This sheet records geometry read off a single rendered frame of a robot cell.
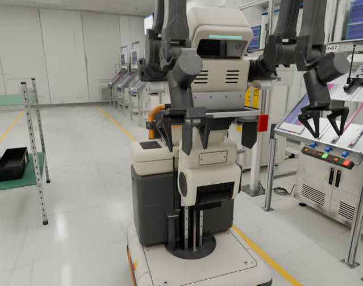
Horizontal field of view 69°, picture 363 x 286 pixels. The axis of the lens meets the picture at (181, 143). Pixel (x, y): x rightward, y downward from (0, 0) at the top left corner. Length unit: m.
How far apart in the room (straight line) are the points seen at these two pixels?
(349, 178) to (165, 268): 1.48
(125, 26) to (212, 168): 9.19
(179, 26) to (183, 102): 0.19
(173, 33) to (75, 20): 9.14
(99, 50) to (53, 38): 1.40
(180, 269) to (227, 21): 1.07
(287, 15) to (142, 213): 1.03
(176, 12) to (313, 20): 0.42
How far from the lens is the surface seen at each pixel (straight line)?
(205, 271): 1.35
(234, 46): 0.98
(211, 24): 0.93
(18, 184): 2.33
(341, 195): 2.33
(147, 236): 1.43
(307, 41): 0.91
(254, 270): 1.40
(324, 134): 1.99
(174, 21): 0.70
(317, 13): 0.93
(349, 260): 2.08
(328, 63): 0.85
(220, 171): 1.04
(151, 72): 0.91
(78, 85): 9.68
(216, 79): 0.99
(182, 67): 0.59
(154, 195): 1.32
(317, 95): 0.88
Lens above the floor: 1.18
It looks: 16 degrees down
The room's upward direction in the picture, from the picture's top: straight up
